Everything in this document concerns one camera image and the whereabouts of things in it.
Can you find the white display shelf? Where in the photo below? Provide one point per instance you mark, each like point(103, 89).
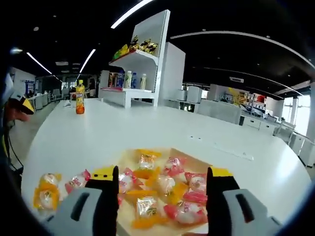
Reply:
point(150, 27)

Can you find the ceiling light strip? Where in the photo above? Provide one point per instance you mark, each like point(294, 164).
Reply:
point(39, 63)
point(130, 14)
point(88, 60)

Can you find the yellow green snack bag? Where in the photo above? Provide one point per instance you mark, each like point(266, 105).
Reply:
point(123, 50)

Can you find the white cube appliance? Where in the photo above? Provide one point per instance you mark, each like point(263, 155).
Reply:
point(194, 94)

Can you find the blue snack box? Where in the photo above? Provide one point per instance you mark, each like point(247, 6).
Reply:
point(120, 78)

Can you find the white table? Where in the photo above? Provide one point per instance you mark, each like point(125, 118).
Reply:
point(147, 127)

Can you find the blue white notice board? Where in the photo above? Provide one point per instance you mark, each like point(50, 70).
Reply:
point(29, 85)

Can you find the white drawer cabinet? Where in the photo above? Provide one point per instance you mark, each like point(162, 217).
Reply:
point(258, 123)

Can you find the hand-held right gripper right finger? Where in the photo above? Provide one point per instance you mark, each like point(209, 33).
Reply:
point(241, 211)

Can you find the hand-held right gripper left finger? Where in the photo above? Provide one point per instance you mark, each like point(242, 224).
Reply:
point(81, 211)

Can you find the small white appliance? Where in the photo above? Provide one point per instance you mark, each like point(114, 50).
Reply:
point(181, 95)

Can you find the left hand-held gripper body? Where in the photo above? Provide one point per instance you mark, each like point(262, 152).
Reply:
point(8, 84)

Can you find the yellow figure display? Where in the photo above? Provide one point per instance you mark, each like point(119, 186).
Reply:
point(236, 97)

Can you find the person's left hand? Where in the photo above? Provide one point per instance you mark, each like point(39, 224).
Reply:
point(16, 115)

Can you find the orange drink bottle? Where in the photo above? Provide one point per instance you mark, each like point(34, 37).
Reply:
point(80, 100)

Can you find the pink marshmallow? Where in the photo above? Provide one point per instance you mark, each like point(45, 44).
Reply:
point(77, 181)

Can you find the white bottle green label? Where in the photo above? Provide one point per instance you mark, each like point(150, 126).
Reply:
point(128, 79)

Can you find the grey perforated partition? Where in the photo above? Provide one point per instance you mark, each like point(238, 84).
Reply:
point(219, 110)

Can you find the white square pillar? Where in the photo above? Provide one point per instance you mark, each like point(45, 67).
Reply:
point(173, 73)

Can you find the cream drink bottle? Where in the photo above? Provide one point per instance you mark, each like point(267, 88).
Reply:
point(143, 82)

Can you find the ceiling air conditioner vent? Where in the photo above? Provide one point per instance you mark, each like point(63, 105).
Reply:
point(236, 79)

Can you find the orange marshmallow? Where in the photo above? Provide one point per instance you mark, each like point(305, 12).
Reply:
point(49, 179)
point(46, 199)

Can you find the white crumpled paper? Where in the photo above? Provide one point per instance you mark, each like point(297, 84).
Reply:
point(67, 104)

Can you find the beige hexagonal bowl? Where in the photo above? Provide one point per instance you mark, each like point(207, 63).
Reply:
point(128, 155)

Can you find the blue white bottle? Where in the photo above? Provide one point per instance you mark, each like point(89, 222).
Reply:
point(134, 80)

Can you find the pile of marshmallow packets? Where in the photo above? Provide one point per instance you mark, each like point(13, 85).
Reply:
point(167, 184)

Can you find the black yellow snack bag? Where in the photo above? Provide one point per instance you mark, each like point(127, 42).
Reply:
point(135, 41)
point(147, 45)

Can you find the red box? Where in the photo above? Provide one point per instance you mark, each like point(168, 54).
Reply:
point(261, 98)

